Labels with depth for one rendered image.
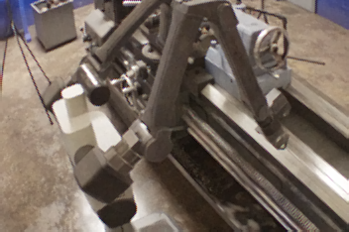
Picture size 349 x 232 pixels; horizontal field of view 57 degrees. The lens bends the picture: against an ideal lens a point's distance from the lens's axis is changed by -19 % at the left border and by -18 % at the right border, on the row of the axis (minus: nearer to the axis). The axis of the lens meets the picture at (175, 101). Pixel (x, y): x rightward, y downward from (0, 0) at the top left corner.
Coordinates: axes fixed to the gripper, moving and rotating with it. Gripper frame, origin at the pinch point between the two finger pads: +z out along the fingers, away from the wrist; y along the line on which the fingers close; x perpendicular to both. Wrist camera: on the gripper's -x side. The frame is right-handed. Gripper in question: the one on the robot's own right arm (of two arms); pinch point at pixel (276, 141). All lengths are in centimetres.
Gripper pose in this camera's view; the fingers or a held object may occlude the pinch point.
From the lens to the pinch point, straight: 137.2
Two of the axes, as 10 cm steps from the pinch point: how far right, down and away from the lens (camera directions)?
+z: 5.0, 5.5, 6.7
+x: -7.2, 6.9, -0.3
